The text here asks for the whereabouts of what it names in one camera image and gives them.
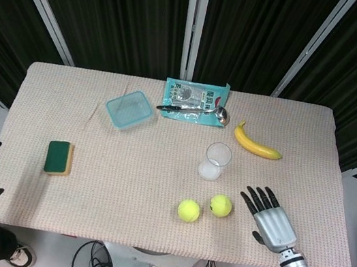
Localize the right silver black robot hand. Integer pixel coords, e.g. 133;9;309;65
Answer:
231;182;305;257

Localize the yellow tennis ball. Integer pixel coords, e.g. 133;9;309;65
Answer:
176;198;203;225
208;193;235;220

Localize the clear plastic cup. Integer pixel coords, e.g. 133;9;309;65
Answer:
196;139;234;185

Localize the blue transparent plastic container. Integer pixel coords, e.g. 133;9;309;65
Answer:
102;84;158;137

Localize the yellow banana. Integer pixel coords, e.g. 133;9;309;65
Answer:
230;118;288;162

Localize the white black shoe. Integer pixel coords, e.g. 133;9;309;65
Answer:
7;240;39;267

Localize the green yellow sponge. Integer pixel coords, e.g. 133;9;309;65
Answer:
42;138;77;179

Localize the beige checked tablecloth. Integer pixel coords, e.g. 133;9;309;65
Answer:
0;48;357;267

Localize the teal snack bag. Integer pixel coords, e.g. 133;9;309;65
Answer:
159;72;232;129

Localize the metal ladle black handle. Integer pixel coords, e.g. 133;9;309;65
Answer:
155;95;232;127

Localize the black coiled cable bundle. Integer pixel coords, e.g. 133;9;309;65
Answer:
72;236;122;267

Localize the grey vertical frame post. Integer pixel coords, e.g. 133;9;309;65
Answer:
173;0;209;82

